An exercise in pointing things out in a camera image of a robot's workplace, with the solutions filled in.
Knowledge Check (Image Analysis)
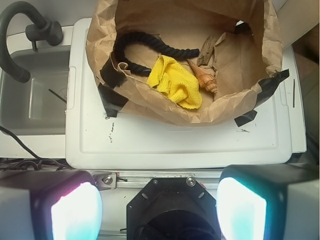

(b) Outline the white plastic bin lid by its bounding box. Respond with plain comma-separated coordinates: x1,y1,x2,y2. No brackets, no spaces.
65,18,293,170

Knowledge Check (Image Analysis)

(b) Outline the brown paper bag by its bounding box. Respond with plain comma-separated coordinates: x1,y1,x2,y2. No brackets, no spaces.
85,0,290,127

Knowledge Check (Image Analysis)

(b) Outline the yellow cloth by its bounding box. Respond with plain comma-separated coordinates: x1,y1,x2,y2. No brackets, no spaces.
146,55,203,110

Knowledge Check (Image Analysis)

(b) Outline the piece of driftwood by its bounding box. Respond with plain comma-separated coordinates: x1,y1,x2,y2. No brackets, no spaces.
196,35,216,67

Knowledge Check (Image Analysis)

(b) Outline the grey sink basin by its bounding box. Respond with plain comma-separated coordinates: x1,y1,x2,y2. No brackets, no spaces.
0,45,70,136

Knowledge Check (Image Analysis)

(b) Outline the black curved faucet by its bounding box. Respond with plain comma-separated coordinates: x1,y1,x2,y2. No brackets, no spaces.
0,0,64,84

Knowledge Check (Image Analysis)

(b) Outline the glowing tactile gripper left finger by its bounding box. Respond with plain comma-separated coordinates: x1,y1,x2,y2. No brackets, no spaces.
0,170,103,240

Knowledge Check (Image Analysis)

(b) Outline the aluminium rail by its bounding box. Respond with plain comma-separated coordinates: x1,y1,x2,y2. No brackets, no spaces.
89,168,222,190

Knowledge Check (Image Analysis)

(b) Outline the black cable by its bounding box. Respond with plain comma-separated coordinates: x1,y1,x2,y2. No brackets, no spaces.
0,125,73,172

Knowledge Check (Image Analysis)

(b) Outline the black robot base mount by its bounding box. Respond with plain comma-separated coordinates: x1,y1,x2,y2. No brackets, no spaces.
126,178,222,240

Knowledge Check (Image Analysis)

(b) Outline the dark blue twisted rope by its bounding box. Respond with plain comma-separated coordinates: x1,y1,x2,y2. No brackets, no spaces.
114,31,200,77

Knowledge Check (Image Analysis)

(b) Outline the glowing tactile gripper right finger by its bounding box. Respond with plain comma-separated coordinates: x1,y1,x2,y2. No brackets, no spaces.
216,163,320,240

